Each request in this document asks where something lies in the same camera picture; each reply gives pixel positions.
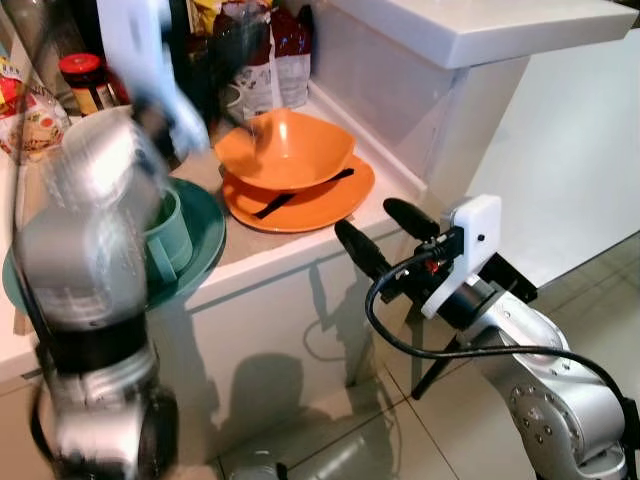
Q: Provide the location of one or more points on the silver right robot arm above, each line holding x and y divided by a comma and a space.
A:
560, 400

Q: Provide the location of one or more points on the green mug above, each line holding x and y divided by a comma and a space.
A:
172, 240

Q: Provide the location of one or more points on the green plate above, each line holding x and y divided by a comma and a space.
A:
207, 235

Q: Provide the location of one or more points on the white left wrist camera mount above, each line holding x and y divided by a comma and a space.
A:
150, 50

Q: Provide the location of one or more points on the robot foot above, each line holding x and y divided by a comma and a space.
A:
258, 468

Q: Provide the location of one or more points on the yellow food package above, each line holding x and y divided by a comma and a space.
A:
206, 15

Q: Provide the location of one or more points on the red and white food bag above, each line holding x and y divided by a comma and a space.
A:
255, 60
293, 60

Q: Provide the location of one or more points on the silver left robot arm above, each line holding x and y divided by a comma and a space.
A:
85, 265

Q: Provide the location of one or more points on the orange plate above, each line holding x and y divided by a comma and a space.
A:
330, 205

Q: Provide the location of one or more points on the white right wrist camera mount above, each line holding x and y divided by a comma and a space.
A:
472, 235

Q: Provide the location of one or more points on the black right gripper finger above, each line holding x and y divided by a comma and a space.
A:
410, 220
362, 250

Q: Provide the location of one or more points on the white raised counter ledge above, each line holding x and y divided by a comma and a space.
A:
480, 25

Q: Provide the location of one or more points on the white mug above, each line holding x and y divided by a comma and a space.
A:
236, 105

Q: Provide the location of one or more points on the black spoon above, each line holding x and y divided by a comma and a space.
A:
300, 193

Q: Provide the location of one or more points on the jar with red lid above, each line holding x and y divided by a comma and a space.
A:
88, 85

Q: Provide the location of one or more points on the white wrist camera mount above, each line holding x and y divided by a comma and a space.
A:
150, 50
472, 235

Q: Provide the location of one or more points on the black table bracket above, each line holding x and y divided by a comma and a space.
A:
510, 278

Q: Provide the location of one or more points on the orange bowl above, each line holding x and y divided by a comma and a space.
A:
285, 145

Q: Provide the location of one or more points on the colourful snack packet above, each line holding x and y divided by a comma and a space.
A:
35, 115

